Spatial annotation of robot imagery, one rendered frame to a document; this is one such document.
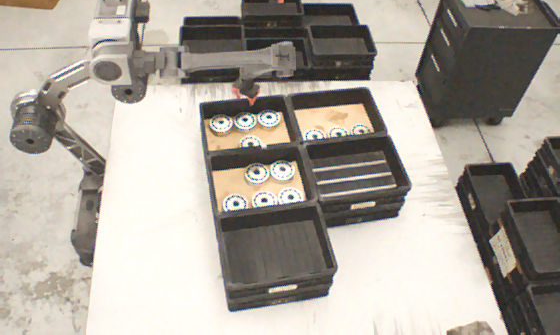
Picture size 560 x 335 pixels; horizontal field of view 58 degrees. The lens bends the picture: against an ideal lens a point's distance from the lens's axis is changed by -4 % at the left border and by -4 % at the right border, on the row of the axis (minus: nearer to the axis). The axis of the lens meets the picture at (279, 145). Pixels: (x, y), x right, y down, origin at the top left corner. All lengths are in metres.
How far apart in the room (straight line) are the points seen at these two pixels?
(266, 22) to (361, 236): 1.74
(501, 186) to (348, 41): 1.31
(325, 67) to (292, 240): 1.48
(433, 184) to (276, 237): 0.84
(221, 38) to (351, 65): 0.84
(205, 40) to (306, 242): 1.75
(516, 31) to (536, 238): 1.23
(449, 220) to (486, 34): 1.27
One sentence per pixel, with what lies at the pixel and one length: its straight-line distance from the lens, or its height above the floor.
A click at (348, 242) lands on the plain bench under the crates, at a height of 0.70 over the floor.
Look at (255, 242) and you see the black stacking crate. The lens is 2.03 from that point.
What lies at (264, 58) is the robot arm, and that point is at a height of 1.53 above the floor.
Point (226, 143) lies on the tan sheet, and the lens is 2.31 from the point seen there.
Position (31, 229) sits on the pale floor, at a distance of 3.24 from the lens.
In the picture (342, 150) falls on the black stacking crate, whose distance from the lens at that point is 2.29.
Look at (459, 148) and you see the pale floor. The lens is 3.71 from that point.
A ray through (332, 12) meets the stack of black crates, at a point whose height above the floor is 0.41.
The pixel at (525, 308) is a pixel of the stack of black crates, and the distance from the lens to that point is 2.73.
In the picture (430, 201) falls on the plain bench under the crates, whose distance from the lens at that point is 2.44.
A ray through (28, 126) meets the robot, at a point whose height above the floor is 0.97.
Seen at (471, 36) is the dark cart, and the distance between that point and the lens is 3.22.
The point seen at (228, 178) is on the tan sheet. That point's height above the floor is 0.83.
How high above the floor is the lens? 2.59
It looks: 49 degrees down
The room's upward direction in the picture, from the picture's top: 6 degrees clockwise
